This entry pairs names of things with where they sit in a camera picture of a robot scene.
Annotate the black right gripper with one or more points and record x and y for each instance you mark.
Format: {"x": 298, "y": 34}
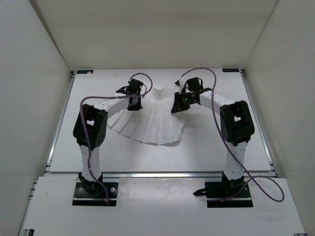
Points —
{"x": 177, "y": 106}

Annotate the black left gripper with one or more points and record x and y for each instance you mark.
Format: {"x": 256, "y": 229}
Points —
{"x": 137, "y": 106}

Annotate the white pleated skirt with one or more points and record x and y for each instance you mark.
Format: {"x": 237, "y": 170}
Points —
{"x": 154, "y": 123}

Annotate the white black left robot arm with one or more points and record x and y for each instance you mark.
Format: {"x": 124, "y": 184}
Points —
{"x": 90, "y": 130}

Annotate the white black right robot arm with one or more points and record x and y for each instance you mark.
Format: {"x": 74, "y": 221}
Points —
{"x": 232, "y": 118}

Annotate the dark label sticker right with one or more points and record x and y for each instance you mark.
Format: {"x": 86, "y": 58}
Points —
{"x": 230, "y": 70}

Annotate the dark label sticker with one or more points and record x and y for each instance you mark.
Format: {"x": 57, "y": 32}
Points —
{"x": 84, "y": 72}
{"x": 230, "y": 70}

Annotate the dark label sticker left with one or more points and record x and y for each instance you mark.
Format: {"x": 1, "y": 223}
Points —
{"x": 84, "y": 72}

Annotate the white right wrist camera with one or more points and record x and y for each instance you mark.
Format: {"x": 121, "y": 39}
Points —
{"x": 181, "y": 84}

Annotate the aluminium table rail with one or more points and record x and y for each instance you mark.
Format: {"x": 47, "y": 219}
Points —
{"x": 162, "y": 174}

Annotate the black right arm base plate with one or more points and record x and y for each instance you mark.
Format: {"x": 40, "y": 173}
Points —
{"x": 218, "y": 196}

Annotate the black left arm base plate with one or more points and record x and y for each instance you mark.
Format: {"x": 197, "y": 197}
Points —
{"x": 83, "y": 198}

